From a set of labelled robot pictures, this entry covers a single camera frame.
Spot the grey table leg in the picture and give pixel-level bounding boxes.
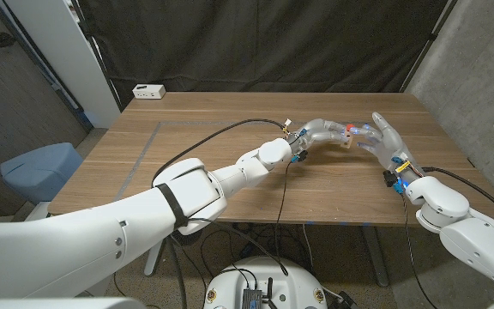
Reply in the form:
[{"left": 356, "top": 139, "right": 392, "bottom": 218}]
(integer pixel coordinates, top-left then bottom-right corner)
[
  {"left": 360, "top": 225, "right": 390, "bottom": 288},
  {"left": 143, "top": 239, "right": 166, "bottom": 276}
]

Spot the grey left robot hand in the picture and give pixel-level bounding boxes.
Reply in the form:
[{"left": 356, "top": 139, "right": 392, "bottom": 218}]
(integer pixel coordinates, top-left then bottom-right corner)
[{"left": 285, "top": 118, "right": 351, "bottom": 164}]

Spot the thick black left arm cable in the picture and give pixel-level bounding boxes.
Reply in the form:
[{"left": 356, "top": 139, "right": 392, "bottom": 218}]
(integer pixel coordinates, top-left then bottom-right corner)
[{"left": 151, "top": 118, "right": 289, "bottom": 186}]

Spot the grey electronics box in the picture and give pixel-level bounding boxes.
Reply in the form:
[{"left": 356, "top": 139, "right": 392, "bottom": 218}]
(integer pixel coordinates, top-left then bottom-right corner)
[{"left": 241, "top": 288, "right": 264, "bottom": 309}]

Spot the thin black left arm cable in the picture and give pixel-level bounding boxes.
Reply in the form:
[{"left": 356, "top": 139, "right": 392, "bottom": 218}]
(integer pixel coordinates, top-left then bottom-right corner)
[{"left": 186, "top": 161, "right": 295, "bottom": 309}]

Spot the black wall rail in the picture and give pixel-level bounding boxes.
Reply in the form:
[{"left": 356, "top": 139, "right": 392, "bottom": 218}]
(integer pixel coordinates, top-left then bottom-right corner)
[{"left": 0, "top": 0, "right": 94, "bottom": 132}]

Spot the white power strip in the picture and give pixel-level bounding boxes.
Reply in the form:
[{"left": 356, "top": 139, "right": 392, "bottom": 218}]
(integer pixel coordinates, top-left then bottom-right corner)
[{"left": 131, "top": 83, "right": 167, "bottom": 100}]

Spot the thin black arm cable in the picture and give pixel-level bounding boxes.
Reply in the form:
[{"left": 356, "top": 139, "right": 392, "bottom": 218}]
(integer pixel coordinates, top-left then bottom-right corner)
[
  {"left": 186, "top": 161, "right": 295, "bottom": 309},
  {"left": 401, "top": 193, "right": 439, "bottom": 309}
]

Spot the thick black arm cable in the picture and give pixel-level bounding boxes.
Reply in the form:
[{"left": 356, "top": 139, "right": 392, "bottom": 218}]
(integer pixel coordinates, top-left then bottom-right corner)
[
  {"left": 151, "top": 118, "right": 289, "bottom": 186},
  {"left": 422, "top": 167, "right": 494, "bottom": 227}
]

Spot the round black fan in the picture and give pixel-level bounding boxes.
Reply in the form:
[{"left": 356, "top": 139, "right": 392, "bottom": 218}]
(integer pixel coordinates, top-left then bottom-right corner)
[{"left": 172, "top": 231, "right": 201, "bottom": 246}]

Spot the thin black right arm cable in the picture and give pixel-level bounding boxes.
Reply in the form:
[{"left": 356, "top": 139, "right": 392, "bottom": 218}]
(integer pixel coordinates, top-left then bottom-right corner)
[{"left": 401, "top": 193, "right": 439, "bottom": 309}]

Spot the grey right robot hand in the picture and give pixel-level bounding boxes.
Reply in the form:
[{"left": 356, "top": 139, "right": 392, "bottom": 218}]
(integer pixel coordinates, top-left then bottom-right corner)
[{"left": 352, "top": 112, "right": 426, "bottom": 188}]

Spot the black curtain backdrop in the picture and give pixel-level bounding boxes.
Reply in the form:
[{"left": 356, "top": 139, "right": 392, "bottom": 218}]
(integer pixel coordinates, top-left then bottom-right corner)
[{"left": 77, "top": 0, "right": 449, "bottom": 108}]

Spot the black frame pole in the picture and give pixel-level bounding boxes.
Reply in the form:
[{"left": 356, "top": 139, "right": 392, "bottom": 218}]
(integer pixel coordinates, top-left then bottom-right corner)
[
  {"left": 399, "top": 0, "right": 461, "bottom": 94},
  {"left": 69, "top": 0, "right": 124, "bottom": 113}
]

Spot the blue padded stool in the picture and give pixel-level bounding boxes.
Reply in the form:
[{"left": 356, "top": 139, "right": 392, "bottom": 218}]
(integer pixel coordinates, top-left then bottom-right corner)
[{"left": 0, "top": 142, "right": 84, "bottom": 205}]

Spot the white cabinet panel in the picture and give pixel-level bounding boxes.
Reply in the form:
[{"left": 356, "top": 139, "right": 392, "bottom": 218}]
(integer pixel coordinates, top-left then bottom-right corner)
[{"left": 4, "top": 0, "right": 122, "bottom": 129}]

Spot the white floor cable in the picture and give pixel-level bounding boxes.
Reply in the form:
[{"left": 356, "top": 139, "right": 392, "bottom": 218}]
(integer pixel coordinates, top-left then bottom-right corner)
[{"left": 301, "top": 222, "right": 315, "bottom": 270}]

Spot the black floor cable tangle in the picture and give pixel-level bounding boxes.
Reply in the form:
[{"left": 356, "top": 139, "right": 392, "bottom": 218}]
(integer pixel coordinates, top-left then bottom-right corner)
[{"left": 199, "top": 222, "right": 304, "bottom": 276}]

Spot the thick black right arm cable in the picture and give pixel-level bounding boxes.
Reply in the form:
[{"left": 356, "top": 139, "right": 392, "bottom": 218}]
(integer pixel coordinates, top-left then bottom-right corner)
[{"left": 422, "top": 167, "right": 494, "bottom": 227}]

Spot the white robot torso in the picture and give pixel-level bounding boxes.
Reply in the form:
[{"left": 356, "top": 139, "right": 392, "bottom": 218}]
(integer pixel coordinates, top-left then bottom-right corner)
[{"left": 203, "top": 256, "right": 328, "bottom": 309}]

